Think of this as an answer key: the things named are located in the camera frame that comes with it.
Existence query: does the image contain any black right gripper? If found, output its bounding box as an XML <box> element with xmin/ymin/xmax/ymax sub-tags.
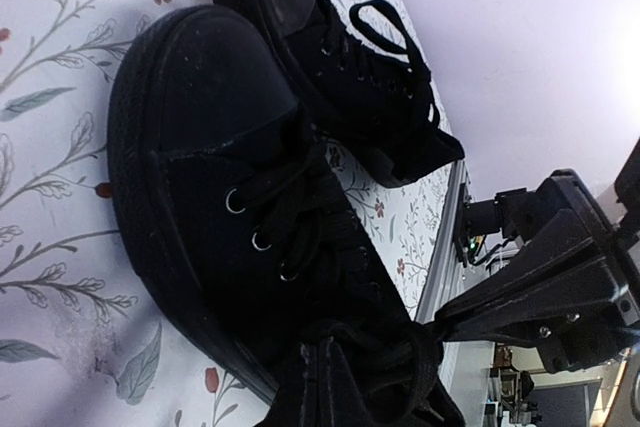
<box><xmin>439</xmin><ymin>169</ymin><xmax>639</xmax><ymax>373</ymax></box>

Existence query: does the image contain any black shoelace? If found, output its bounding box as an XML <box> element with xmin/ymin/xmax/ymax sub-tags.
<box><xmin>223</xmin><ymin>145</ymin><xmax>461</xmax><ymax>426</ymax></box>

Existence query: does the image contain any red-soled shoe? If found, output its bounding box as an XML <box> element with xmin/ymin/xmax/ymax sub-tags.
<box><xmin>213</xmin><ymin>0</ymin><xmax>465</xmax><ymax>188</ymax></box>

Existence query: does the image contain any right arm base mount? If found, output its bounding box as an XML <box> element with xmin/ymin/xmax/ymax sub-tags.
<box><xmin>453</xmin><ymin>183</ymin><xmax>534</xmax><ymax>267</ymax></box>

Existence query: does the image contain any front aluminium rail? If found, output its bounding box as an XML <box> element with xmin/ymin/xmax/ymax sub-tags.
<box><xmin>415</xmin><ymin>161</ymin><xmax>467</xmax><ymax>323</ymax></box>

